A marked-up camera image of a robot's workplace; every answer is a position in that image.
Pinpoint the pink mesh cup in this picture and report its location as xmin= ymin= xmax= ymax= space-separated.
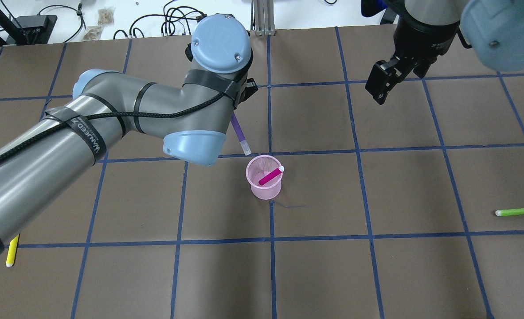
xmin=245 ymin=154 xmax=285 ymax=200

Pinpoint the pink highlighter pen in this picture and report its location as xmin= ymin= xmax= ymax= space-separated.
xmin=258 ymin=166 xmax=285 ymax=186

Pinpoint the black cable bundle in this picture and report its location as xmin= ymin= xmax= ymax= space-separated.
xmin=113 ymin=0 xmax=209 ymax=40

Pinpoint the yellow highlighter pen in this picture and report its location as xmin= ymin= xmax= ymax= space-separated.
xmin=5 ymin=234 xmax=20 ymax=267

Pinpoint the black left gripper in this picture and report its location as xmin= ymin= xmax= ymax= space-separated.
xmin=233 ymin=78 xmax=259 ymax=109

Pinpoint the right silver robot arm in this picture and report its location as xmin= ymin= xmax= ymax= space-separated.
xmin=361 ymin=0 xmax=524 ymax=105

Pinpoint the black camera stand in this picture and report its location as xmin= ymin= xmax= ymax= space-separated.
xmin=0 ymin=9 xmax=58 ymax=45

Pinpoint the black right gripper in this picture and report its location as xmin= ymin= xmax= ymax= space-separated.
xmin=365 ymin=18 xmax=459 ymax=105

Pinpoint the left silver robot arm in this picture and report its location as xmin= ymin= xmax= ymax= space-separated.
xmin=0 ymin=14 xmax=256 ymax=254

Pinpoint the aluminium frame post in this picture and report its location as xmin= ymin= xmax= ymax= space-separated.
xmin=250 ymin=0 xmax=276 ymax=36

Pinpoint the green highlighter pen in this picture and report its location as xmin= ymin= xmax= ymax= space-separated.
xmin=495 ymin=208 xmax=524 ymax=217

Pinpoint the purple highlighter pen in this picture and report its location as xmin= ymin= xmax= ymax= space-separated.
xmin=231 ymin=113 xmax=252 ymax=156

